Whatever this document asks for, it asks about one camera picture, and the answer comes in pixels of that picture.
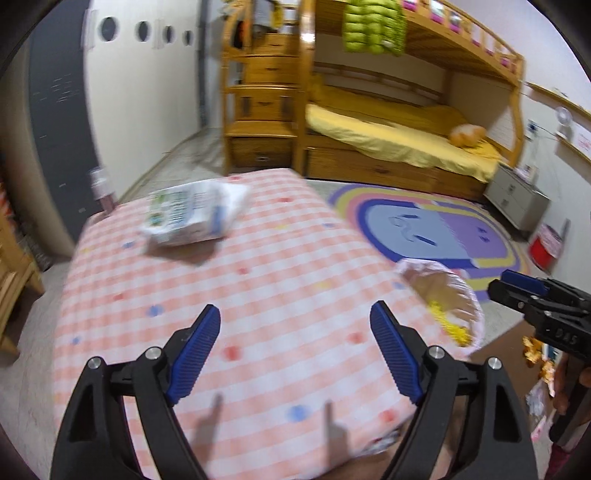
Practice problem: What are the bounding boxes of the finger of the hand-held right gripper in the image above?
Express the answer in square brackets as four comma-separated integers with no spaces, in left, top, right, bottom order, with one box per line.
[501,270,553,296]
[488,279,539,315]

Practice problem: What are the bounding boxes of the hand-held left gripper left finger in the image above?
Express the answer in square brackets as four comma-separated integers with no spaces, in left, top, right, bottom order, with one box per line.
[50,304,222,480]

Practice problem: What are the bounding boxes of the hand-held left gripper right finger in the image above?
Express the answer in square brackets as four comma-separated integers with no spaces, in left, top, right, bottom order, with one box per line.
[370,300,539,480]

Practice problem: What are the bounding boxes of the clear bag with yellow contents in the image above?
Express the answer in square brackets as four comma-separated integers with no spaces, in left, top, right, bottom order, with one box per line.
[394,258,485,360]

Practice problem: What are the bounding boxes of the person's right forearm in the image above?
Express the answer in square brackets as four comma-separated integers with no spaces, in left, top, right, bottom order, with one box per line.
[549,436,591,480]

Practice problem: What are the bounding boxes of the person's right hand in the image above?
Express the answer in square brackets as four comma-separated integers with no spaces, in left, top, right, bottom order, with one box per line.
[553,353,574,418]

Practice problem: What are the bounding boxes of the red waste bin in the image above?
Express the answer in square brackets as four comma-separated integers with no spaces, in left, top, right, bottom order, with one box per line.
[529,224,566,273]

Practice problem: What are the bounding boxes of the orange snack packet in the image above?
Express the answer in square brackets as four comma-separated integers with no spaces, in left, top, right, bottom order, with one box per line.
[522,335,557,384]

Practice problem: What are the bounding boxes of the grey nightstand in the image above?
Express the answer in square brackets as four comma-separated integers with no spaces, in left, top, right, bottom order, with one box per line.
[482,165,551,232]

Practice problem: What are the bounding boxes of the pink checkered tablecloth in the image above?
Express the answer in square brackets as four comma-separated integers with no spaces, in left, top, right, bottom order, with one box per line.
[51,168,462,480]

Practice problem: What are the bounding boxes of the rainbow floor rug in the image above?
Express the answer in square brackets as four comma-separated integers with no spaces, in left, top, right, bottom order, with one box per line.
[325,182,522,296]

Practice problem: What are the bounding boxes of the white wet wipes pack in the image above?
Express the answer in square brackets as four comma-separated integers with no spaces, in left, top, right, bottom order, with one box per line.
[139,182,232,247]

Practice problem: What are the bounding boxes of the orange plush toy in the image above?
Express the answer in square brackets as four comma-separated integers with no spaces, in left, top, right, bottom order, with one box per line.
[450,124,488,148]

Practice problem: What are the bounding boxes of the white soft tissue pack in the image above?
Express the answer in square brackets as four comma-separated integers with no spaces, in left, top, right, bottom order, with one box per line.
[210,178,252,232]

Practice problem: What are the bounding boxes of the wooden bunk bed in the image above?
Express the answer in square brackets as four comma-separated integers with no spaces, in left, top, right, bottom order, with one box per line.
[295,0,527,200]

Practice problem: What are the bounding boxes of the small white fan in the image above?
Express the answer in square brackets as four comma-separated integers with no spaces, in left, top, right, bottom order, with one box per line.
[554,106,573,139]

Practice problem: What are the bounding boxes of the small spray bottle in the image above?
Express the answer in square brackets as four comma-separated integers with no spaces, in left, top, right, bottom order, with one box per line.
[89,167,116,215]

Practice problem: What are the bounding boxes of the yellow bed sheet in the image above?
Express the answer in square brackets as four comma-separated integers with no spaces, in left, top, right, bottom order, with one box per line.
[307,74,504,183]

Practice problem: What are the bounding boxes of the wooden staircase with drawers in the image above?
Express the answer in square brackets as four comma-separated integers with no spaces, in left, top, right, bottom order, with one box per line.
[222,0,305,176]

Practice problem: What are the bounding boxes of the white grey wardrobe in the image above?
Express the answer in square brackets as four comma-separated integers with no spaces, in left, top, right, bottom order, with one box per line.
[28,0,208,250]

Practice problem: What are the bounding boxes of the green hanging blanket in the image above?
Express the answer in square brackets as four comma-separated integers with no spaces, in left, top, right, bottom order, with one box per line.
[342,0,408,57]

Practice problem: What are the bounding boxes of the yellow grey hanging garment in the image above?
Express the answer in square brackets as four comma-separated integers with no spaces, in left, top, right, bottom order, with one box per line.
[252,0,284,28]

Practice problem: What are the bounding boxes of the wooden wall shelf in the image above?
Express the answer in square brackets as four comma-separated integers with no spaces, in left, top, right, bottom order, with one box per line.
[554,131,591,164]

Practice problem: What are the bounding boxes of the grey wall pipe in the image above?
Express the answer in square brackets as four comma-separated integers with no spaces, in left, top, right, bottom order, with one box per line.
[198,0,209,127]

